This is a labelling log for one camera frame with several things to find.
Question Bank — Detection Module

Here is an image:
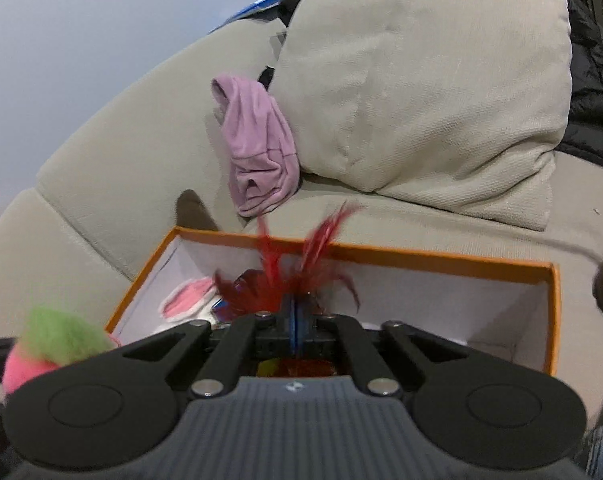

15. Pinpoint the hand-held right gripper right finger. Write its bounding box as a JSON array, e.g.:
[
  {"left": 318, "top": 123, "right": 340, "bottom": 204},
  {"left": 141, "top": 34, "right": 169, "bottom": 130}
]
[{"left": 296, "top": 296, "right": 469, "bottom": 398}]

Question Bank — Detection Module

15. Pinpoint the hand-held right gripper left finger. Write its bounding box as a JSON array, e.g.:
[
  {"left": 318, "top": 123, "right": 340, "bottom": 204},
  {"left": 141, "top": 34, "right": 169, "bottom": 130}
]
[{"left": 123, "top": 295, "right": 297, "bottom": 398}]

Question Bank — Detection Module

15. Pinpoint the red feather teaser toy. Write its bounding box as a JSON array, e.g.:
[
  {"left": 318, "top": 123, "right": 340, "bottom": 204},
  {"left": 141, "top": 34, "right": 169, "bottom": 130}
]
[{"left": 214, "top": 200, "right": 365, "bottom": 378}]

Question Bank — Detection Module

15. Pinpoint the pink green fluffy ball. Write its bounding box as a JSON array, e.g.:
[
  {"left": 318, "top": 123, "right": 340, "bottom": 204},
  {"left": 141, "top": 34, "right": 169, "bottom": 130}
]
[{"left": 2, "top": 307, "right": 122, "bottom": 395}]

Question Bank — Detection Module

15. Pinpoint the orange cardboard box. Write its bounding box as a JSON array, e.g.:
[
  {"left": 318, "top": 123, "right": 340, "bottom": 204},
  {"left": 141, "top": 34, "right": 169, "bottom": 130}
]
[{"left": 104, "top": 226, "right": 562, "bottom": 378}]

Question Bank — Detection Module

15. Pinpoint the white pink plush rabbit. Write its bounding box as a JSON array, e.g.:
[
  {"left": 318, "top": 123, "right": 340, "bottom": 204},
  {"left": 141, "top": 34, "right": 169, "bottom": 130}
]
[{"left": 160, "top": 277, "right": 217, "bottom": 322}]

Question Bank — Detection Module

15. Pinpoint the lilac cloth garment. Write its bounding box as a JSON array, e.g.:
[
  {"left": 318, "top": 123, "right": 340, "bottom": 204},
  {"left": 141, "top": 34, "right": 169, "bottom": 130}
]
[{"left": 212, "top": 73, "right": 302, "bottom": 218}]

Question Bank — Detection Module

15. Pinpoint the beige sofa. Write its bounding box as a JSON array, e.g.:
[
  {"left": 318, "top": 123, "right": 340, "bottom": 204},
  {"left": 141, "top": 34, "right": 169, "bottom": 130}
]
[{"left": 0, "top": 15, "right": 603, "bottom": 381}]

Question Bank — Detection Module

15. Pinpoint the beige pillow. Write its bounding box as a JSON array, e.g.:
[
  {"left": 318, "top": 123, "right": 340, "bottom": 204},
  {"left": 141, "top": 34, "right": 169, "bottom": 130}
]
[{"left": 274, "top": 0, "right": 573, "bottom": 232}]

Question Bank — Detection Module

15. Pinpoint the blue flat book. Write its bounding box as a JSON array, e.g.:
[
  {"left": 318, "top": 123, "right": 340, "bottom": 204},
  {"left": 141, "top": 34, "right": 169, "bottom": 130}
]
[{"left": 226, "top": 0, "right": 307, "bottom": 23}]

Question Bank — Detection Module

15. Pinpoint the black puffer jacket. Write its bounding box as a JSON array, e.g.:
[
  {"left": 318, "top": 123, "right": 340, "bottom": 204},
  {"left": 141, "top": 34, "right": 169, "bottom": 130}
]
[{"left": 556, "top": 0, "right": 603, "bottom": 176}]

